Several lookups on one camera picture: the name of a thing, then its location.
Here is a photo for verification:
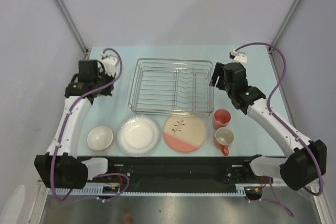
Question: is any metal wire dish rack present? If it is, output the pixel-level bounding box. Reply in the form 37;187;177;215
129;58;214;117

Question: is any white bowl orange outside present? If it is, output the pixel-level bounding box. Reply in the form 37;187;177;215
87;126;113;151

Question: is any white scalloped plate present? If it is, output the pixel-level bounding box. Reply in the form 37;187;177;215
117;115;162;157

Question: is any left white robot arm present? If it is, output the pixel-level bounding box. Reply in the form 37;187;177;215
34;57;118;189

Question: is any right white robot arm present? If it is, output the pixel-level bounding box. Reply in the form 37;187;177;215
209;62;327;190

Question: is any coral pink cup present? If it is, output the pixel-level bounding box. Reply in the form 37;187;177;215
212;109;232;130

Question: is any orange mug white inside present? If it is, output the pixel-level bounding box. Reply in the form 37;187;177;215
214;127;235;156

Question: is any pink beige leaf plate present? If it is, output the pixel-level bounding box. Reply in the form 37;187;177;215
163;116;207;154

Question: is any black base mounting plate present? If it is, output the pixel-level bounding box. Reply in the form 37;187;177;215
53;154;289;193

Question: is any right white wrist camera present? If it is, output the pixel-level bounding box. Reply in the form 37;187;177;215
229;50;247;66

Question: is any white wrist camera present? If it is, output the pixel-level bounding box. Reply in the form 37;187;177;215
101;53;119;77
229;50;247;66

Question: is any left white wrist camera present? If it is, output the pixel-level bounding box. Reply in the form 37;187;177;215
101;53;119;77

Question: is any left aluminium frame post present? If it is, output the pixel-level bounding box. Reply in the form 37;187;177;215
53;0;89;56

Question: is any aluminium frame post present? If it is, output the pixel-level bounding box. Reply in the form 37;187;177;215
271;0;303;46
53;0;89;56

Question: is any white slotted cable duct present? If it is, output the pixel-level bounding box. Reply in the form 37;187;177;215
83;184;250;196

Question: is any right aluminium frame post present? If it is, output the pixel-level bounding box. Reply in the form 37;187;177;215
271;0;303;46

